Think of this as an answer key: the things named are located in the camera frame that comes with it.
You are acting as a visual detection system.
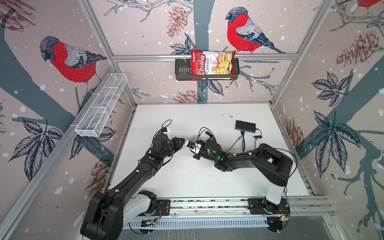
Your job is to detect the black network switch box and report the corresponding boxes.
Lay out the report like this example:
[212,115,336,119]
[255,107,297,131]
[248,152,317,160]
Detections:
[235,120,256,133]

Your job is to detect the white wire mesh shelf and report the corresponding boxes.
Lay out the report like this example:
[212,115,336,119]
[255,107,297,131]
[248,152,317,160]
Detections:
[75,73,128,138]

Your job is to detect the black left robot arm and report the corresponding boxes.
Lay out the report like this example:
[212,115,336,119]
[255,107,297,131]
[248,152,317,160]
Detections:
[80,133,185,240]

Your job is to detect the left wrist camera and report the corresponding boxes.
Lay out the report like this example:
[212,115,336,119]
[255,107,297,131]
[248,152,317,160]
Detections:
[159,127,170,137]

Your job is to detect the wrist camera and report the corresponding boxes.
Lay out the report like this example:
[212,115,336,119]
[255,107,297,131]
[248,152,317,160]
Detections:
[159,127,170,137]
[185,141,202,154]

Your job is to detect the black wall basket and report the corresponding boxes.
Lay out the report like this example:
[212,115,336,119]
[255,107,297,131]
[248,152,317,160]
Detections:
[175,58,240,81]

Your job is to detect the red cassava chips bag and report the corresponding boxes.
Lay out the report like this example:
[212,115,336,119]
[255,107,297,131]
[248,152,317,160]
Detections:
[191,50,236,77]

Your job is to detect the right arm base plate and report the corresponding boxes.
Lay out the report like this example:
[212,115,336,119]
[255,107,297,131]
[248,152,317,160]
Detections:
[248,198,291,215]

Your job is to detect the white small switch box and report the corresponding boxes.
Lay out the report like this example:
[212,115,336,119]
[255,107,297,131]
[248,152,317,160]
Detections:
[188,134,198,143]

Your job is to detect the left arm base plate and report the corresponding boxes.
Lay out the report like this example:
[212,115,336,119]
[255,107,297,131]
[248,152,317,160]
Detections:
[138,200,171,218]

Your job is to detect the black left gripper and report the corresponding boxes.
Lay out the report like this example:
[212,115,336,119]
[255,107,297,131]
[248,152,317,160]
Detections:
[161,137,186,160]

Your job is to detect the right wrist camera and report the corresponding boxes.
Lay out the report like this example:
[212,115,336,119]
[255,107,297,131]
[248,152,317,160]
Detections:
[185,141,202,154]

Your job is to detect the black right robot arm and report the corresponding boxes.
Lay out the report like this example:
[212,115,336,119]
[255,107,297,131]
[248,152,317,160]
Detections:
[186,138,293,215]

